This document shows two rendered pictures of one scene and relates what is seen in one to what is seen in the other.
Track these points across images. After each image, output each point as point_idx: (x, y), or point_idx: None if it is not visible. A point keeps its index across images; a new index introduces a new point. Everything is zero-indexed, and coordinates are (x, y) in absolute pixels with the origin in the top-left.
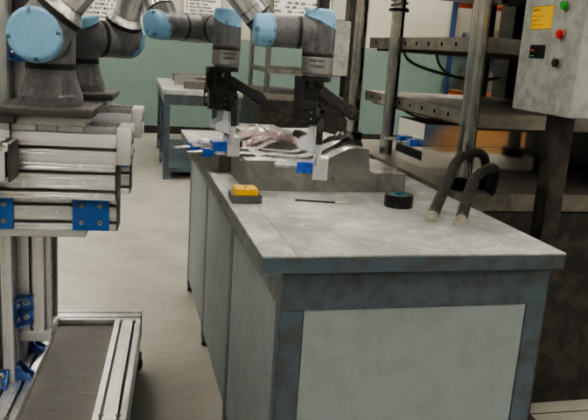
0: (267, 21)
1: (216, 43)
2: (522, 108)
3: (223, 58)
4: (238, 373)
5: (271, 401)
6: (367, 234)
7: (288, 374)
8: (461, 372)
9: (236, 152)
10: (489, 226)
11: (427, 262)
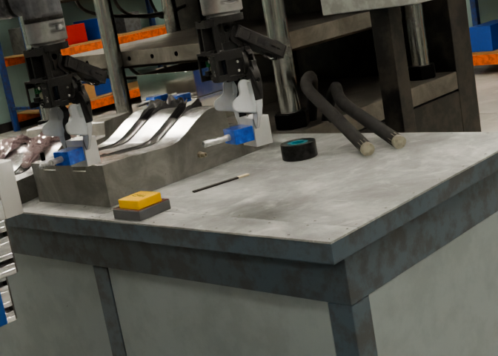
0: None
1: (35, 13)
2: (340, 11)
3: (52, 31)
4: None
5: None
6: (352, 185)
7: None
8: (490, 299)
9: (96, 157)
10: (420, 139)
11: (451, 186)
